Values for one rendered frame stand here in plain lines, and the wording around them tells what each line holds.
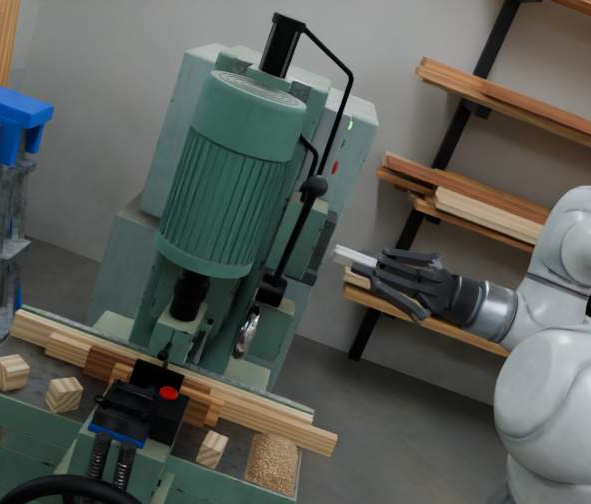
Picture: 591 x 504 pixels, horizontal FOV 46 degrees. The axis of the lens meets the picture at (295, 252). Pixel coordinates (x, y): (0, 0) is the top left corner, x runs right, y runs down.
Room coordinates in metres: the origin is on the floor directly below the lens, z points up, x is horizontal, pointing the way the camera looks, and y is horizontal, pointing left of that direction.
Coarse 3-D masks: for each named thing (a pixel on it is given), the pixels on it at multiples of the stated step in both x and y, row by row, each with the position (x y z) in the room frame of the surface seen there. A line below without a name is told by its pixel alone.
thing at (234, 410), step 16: (64, 336) 1.14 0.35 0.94; (48, 352) 1.12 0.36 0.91; (64, 352) 1.12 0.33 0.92; (80, 352) 1.12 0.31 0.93; (224, 400) 1.13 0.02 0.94; (240, 400) 1.15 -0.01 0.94; (224, 416) 1.14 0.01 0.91; (240, 416) 1.14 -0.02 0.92; (256, 416) 1.14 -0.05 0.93; (272, 416) 1.14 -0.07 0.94; (272, 432) 1.14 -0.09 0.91; (288, 432) 1.14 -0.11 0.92; (304, 432) 1.14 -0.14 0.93; (320, 432) 1.15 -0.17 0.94; (320, 448) 1.14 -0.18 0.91
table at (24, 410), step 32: (0, 352) 1.07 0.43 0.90; (32, 352) 1.11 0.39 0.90; (32, 384) 1.02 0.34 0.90; (96, 384) 1.09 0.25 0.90; (0, 416) 0.96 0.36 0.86; (32, 416) 0.97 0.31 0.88; (64, 416) 0.97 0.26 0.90; (192, 448) 1.02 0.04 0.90; (192, 480) 0.98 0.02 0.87; (224, 480) 0.98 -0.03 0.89
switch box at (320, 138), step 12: (324, 108) 1.41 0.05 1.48; (336, 108) 1.45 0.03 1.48; (324, 120) 1.41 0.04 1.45; (348, 120) 1.42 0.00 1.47; (324, 132) 1.41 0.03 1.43; (336, 132) 1.42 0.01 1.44; (312, 144) 1.41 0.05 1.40; (324, 144) 1.41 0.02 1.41; (336, 144) 1.42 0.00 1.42; (312, 156) 1.41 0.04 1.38; (336, 156) 1.42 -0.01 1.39; (324, 168) 1.42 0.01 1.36
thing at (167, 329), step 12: (168, 312) 1.13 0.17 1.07; (204, 312) 1.19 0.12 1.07; (156, 324) 1.09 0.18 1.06; (168, 324) 1.09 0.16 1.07; (180, 324) 1.11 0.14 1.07; (192, 324) 1.12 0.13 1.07; (156, 336) 1.09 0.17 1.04; (168, 336) 1.09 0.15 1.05; (180, 336) 1.09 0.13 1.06; (192, 336) 1.09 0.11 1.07; (156, 348) 1.09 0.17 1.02; (180, 348) 1.09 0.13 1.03; (168, 360) 1.09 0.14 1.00; (180, 360) 1.09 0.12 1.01
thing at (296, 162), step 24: (240, 48) 1.47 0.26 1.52; (288, 72) 1.38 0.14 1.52; (312, 96) 1.32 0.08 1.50; (312, 120) 1.32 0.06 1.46; (288, 168) 1.32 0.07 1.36; (288, 192) 1.32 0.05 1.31; (264, 240) 1.32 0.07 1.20; (264, 264) 1.33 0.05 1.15; (144, 288) 1.33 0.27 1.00; (240, 288) 1.32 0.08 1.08; (144, 312) 1.32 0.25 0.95; (240, 312) 1.32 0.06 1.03; (144, 336) 1.32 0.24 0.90; (192, 360) 1.32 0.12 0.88; (216, 360) 1.32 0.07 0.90
